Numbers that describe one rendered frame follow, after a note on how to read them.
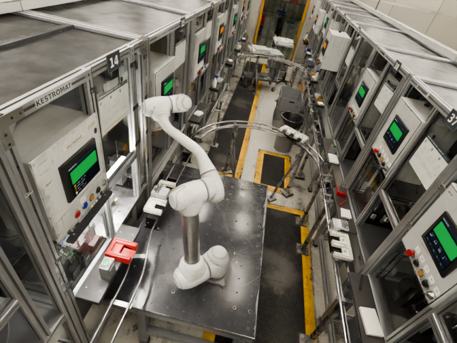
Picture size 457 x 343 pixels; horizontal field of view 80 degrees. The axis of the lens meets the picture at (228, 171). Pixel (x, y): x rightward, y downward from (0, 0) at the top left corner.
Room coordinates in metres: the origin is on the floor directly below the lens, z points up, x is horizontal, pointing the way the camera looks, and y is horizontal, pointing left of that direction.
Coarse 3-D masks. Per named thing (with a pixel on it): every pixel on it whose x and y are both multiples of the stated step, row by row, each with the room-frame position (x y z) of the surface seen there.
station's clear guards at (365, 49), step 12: (360, 36) 3.90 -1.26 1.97; (360, 48) 3.69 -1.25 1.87; (372, 48) 3.29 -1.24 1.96; (348, 60) 3.97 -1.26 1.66; (360, 60) 3.50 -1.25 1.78; (336, 72) 4.68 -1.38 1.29; (348, 72) 3.76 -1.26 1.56; (360, 72) 3.31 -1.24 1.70; (348, 84) 3.54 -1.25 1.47; (324, 96) 4.47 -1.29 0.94; (348, 96) 3.35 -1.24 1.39; (336, 108) 3.60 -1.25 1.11; (336, 120) 3.38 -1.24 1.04
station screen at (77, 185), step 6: (90, 150) 0.97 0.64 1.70; (96, 150) 1.01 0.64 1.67; (84, 156) 0.92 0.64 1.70; (78, 162) 0.87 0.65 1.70; (96, 162) 0.99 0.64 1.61; (72, 168) 0.83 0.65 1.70; (90, 168) 0.94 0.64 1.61; (96, 168) 0.98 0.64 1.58; (84, 174) 0.90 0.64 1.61; (90, 174) 0.94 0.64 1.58; (78, 180) 0.85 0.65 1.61; (84, 180) 0.89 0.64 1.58; (72, 186) 0.81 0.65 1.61; (78, 186) 0.84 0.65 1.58; (84, 186) 0.88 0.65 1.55; (78, 192) 0.83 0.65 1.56
